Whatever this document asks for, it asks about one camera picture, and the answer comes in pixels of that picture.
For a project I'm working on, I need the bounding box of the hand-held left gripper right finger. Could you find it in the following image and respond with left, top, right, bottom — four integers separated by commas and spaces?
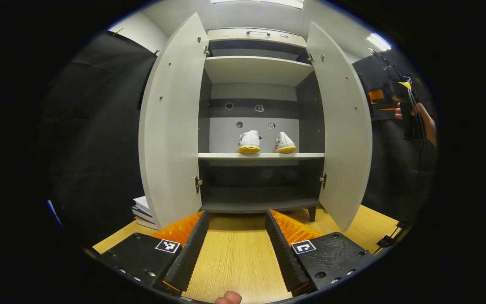
265, 209, 374, 296

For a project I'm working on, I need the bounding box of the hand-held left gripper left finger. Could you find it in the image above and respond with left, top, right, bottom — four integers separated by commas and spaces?
100, 210, 210, 295

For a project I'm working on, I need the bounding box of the grey cabinet door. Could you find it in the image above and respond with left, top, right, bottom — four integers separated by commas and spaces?
305, 21, 373, 232
138, 12, 208, 231

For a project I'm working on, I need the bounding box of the white shoe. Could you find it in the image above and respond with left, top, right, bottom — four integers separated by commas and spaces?
236, 130, 263, 154
273, 132, 297, 154

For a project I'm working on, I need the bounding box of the grey shoe cabinet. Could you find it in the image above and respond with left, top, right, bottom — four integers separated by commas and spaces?
138, 12, 373, 232

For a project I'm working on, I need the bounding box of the small ceiling light panel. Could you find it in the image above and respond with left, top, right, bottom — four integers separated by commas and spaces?
366, 33, 393, 52

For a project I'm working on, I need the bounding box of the stack of books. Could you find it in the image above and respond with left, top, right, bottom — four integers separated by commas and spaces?
132, 195, 159, 231

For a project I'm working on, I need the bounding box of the small black clamp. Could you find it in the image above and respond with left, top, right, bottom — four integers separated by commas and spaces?
376, 219, 409, 250

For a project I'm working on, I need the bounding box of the black backdrop cloth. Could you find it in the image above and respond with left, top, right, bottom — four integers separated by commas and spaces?
45, 30, 437, 245

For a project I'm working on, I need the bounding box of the large ceiling light panel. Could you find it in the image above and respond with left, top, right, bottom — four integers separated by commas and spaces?
211, 0, 305, 10

